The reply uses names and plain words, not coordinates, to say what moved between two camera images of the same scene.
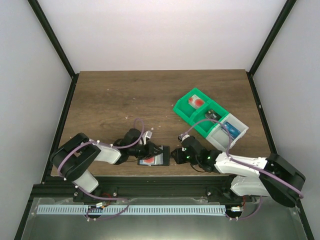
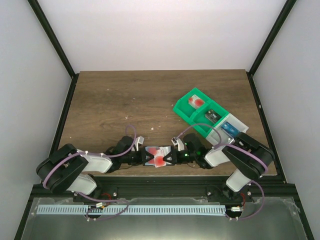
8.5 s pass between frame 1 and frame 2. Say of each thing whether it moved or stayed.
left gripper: moved
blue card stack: stayed
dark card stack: stayed
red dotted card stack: stayed
